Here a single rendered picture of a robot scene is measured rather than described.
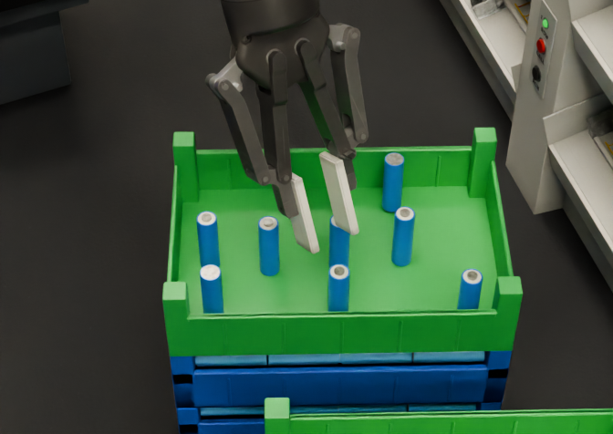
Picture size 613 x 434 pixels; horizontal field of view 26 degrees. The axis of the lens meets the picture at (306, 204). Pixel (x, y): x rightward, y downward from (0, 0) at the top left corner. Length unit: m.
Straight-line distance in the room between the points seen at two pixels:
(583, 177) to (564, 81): 0.12
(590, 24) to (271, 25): 0.56
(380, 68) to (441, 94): 0.10
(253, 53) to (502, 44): 0.76
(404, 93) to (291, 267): 0.69
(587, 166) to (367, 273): 0.46
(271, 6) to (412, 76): 0.90
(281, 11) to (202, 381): 0.36
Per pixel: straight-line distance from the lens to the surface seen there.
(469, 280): 1.14
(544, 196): 1.71
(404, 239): 1.20
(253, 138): 1.06
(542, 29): 1.58
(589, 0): 1.50
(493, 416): 1.08
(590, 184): 1.59
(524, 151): 1.71
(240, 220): 1.26
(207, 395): 1.22
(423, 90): 1.88
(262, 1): 1.01
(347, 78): 1.08
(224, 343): 1.15
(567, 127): 1.63
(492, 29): 1.78
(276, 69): 1.04
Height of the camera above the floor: 1.26
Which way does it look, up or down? 47 degrees down
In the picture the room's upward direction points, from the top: straight up
